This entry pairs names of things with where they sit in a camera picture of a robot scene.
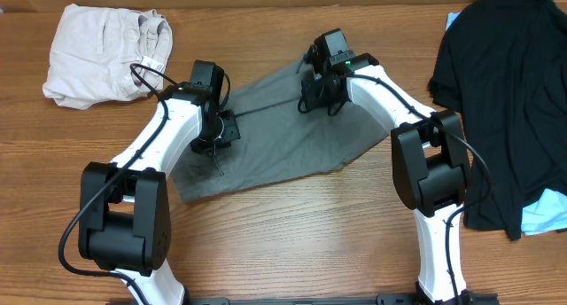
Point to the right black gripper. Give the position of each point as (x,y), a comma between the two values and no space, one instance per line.
(311,95)

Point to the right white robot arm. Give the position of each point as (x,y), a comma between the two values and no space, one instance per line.
(430,167)

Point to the black t-shirt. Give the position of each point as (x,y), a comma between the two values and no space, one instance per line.
(518,96)

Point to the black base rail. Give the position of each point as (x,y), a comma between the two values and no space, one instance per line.
(381,299)

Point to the light blue garment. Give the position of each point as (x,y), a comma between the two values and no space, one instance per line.
(542,214)

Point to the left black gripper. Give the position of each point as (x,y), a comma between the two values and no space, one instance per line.
(232,132)

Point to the folded beige shorts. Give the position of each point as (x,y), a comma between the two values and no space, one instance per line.
(106,54)

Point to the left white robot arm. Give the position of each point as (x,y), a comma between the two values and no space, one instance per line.
(125,226)

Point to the grey shorts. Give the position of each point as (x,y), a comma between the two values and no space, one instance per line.
(276,142)

